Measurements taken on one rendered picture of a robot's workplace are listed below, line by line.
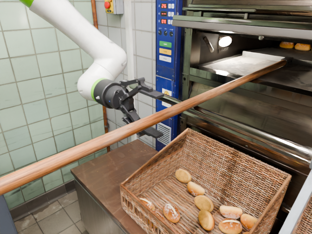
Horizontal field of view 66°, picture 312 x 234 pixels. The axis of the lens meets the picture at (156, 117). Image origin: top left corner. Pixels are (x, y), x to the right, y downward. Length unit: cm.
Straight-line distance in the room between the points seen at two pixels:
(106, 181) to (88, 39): 80
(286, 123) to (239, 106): 21
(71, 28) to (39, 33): 87
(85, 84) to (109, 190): 66
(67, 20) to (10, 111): 103
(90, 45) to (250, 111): 72
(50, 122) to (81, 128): 26
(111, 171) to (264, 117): 89
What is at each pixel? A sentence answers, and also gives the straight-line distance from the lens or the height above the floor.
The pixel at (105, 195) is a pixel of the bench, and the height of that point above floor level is 58.
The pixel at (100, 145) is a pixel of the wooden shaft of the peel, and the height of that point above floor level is 119.
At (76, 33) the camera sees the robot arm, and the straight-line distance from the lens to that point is 91.
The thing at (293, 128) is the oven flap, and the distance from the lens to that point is 109.
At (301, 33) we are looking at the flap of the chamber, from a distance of 84.
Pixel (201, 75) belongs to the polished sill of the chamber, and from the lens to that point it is 122.
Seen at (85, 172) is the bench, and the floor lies 58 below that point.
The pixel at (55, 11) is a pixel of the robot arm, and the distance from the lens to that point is 91.
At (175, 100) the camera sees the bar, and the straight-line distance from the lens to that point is 85.
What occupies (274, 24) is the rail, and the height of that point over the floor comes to 142.
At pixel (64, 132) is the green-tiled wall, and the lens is 200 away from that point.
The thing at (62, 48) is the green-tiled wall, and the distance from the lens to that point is 183.
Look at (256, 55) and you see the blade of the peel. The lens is 158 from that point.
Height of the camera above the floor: 149
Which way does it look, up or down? 26 degrees down
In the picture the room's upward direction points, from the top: straight up
